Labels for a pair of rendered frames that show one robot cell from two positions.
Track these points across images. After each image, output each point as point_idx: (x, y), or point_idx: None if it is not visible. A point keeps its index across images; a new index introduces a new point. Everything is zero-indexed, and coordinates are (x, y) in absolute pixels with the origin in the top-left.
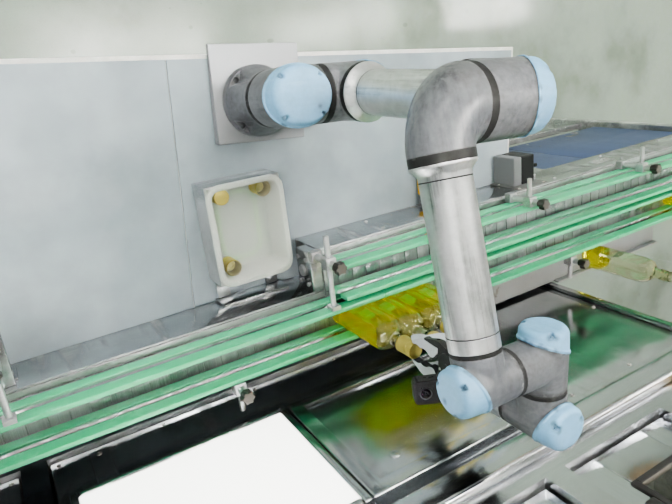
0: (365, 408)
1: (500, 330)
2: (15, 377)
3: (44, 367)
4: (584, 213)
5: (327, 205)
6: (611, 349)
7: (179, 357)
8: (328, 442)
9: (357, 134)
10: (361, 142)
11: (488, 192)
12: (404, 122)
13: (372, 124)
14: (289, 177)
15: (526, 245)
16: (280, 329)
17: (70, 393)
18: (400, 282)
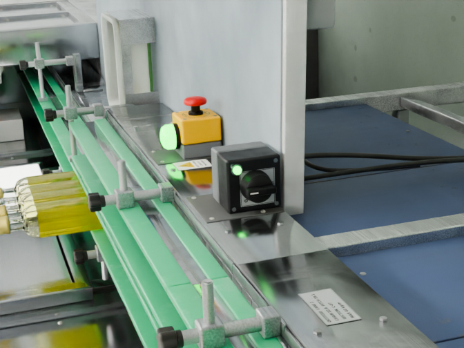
0: (18, 236)
1: (107, 341)
2: (85, 90)
3: (92, 94)
4: (168, 311)
5: (175, 85)
6: None
7: (67, 125)
8: None
9: (184, 14)
10: (185, 27)
11: (207, 181)
12: (204, 21)
13: (189, 8)
14: (161, 36)
15: (120, 260)
16: (63, 145)
17: (59, 108)
18: (81, 177)
